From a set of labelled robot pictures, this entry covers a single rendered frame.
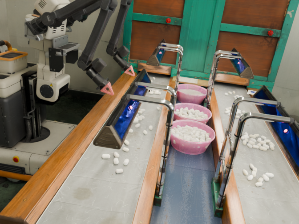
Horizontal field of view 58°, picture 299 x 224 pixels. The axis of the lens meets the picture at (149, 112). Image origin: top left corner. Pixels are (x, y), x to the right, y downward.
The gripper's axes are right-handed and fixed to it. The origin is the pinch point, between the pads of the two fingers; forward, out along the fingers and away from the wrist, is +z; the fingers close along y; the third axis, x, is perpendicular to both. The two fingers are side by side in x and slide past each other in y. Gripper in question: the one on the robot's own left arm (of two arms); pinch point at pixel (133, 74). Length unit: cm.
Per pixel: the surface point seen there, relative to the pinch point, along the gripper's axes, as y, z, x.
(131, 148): -83, 20, -1
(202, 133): -56, 47, -25
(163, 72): 36.5, 18.0, -9.6
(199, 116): -30, 47, -23
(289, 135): -116, 40, -62
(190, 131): -56, 42, -20
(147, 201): -120, 29, -11
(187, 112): -28, 41, -19
